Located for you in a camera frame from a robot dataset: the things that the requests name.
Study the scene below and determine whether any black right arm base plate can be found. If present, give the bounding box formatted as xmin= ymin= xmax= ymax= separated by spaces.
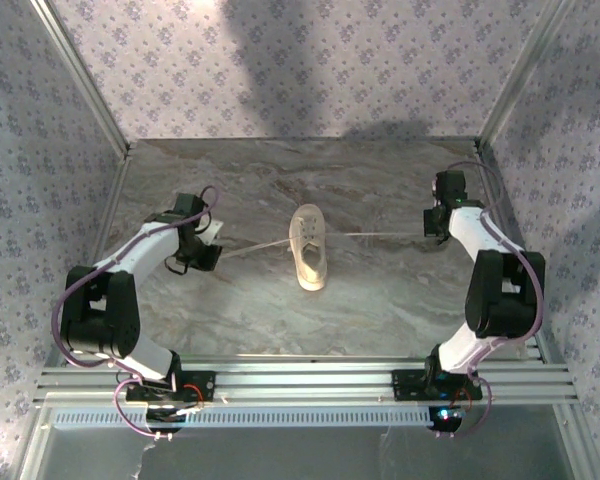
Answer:
xmin=392 ymin=368 xmax=484 ymax=402

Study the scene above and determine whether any grey slotted cable duct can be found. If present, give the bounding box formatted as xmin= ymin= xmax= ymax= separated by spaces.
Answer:
xmin=52 ymin=407 xmax=436 ymax=429

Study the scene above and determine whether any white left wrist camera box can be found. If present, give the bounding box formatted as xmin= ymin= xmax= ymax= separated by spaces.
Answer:
xmin=198 ymin=218 xmax=225 ymax=247

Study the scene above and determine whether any aluminium frame post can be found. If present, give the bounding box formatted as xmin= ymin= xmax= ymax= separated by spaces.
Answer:
xmin=477 ymin=0 xmax=579 ymax=147
xmin=29 ymin=0 xmax=132 ymax=157

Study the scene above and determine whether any grey metal panel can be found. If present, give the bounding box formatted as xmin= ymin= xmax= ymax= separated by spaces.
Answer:
xmin=27 ymin=405 xmax=579 ymax=480

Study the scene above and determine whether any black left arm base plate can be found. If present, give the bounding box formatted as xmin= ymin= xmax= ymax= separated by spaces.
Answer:
xmin=125 ymin=370 xmax=217 ymax=404

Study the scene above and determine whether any black left control board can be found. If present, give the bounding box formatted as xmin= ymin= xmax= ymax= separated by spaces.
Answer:
xmin=146 ymin=403 xmax=202 ymax=435

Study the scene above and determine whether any aluminium mounting rail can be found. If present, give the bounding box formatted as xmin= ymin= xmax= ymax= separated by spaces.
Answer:
xmin=33 ymin=355 xmax=579 ymax=407

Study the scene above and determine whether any black right control board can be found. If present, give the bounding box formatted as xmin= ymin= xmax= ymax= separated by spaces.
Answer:
xmin=428 ymin=405 xmax=469 ymax=435

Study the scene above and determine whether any white canvas shoe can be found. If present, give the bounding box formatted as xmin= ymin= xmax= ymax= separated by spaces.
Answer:
xmin=288 ymin=203 xmax=329 ymax=293

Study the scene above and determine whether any black control board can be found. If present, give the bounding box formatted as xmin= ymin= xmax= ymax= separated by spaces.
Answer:
xmin=146 ymin=403 xmax=202 ymax=435
xmin=428 ymin=405 xmax=469 ymax=435

